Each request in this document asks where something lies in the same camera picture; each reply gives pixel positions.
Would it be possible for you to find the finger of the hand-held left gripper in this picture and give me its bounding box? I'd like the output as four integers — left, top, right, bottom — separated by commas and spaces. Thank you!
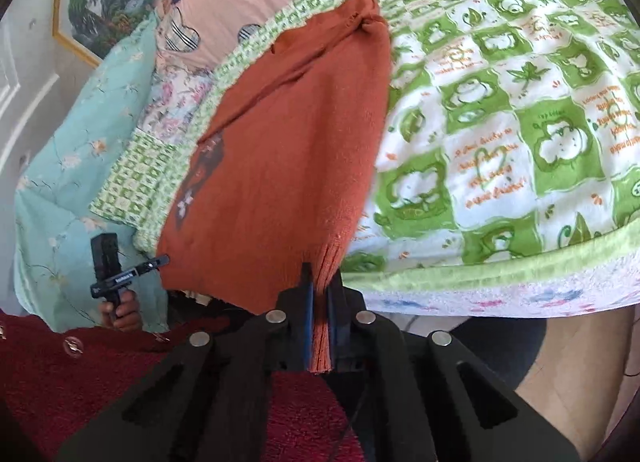
134, 255, 171, 276

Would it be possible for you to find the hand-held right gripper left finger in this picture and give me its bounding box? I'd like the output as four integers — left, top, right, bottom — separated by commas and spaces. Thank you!
55, 262, 316, 462

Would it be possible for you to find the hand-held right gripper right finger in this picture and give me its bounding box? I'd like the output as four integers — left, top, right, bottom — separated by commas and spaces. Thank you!
327, 269, 582, 462

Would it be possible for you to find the orange knit sweater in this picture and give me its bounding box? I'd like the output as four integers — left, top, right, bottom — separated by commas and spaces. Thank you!
156, 0, 392, 374

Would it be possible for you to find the person's left hand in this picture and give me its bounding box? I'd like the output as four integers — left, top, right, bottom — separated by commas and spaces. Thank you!
98, 289, 144, 333

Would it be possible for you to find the teal floral quilt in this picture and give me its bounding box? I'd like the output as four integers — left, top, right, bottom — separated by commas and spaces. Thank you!
14, 12, 171, 334

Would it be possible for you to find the red knit cardigan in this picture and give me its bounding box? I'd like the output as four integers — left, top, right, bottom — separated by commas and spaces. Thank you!
0, 309, 362, 462

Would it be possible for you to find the pale floral pillow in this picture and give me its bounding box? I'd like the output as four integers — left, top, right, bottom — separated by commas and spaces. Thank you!
136, 65, 217, 145

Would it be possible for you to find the white floral bedsheet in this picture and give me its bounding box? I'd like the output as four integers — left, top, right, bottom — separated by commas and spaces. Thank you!
357, 262, 640, 319

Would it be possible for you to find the pink heart pattern pillow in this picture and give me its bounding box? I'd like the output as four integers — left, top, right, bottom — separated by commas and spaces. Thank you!
155, 0, 401, 73

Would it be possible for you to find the green checked printed blanket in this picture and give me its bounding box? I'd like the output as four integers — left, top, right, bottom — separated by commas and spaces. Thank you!
89, 0, 640, 293

